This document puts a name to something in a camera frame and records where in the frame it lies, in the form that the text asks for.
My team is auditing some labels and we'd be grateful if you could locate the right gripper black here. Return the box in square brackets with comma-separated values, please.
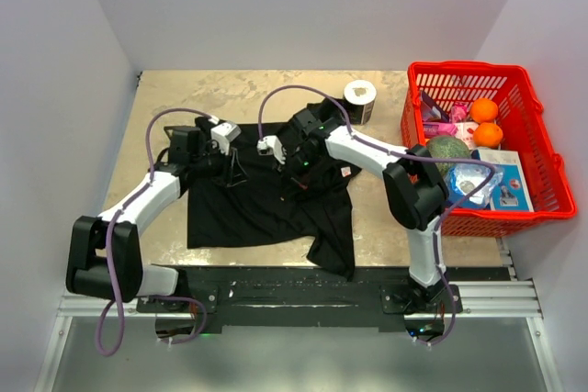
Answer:
[274, 145, 325, 198]

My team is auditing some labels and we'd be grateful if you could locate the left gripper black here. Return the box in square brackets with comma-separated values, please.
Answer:
[191, 141, 249, 187]

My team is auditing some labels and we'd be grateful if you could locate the black garment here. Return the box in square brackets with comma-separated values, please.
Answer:
[187, 123, 361, 279]

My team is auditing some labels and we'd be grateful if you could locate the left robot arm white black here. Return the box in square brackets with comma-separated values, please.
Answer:
[65, 121, 245, 311]

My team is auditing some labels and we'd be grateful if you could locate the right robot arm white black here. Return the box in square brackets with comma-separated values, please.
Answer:
[278, 109, 448, 314]

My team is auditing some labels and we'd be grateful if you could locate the toilet paper roll dark wrapper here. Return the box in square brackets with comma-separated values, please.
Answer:
[343, 80, 377, 125]

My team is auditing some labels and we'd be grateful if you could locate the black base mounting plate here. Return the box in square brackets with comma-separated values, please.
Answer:
[135, 264, 463, 334]

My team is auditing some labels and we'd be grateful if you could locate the pink snack packet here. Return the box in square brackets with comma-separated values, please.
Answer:
[423, 104, 479, 144]

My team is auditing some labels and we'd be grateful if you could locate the purple box in basket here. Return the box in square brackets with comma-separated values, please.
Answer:
[419, 91, 450, 123]

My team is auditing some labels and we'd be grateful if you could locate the green melon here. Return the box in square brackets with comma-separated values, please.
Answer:
[425, 135, 471, 159]

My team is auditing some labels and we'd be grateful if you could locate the upper orange fruit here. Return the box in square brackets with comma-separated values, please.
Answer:
[469, 97, 499, 124]

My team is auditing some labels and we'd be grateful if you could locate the orange fruit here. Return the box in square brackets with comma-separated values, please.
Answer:
[469, 97, 499, 124]
[473, 122, 503, 149]

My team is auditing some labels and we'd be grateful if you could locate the lower orange fruit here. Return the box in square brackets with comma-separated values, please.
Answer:
[473, 122, 503, 149]

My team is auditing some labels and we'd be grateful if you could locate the white blue booklet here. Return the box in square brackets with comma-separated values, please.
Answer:
[472, 148, 534, 212]

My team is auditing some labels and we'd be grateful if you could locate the red plastic basket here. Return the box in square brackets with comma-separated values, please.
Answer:
[400, 61, 577, 238]

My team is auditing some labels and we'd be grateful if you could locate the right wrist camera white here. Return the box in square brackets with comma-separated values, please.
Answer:
[256, 135, 287, 165]

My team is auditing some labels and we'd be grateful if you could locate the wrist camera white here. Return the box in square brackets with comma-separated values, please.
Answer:
[210, 121, 241, 155]
[256, 135, 287, 165]

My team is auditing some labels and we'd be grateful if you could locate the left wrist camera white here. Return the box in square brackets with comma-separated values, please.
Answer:
[210, 121, 241, 155]

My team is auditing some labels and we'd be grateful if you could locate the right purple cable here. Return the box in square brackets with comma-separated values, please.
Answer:
[256, 84, 498, 347]

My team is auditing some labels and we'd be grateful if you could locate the purple cable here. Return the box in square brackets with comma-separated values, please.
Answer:
[256, 84, 498, 347]
[94, 107, 220, 357]

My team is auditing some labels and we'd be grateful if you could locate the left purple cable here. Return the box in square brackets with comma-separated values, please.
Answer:
[94, 107, 220, 357]

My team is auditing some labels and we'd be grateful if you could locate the aluminium rail frame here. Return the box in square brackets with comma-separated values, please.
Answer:
[36, 239, 563, 391]

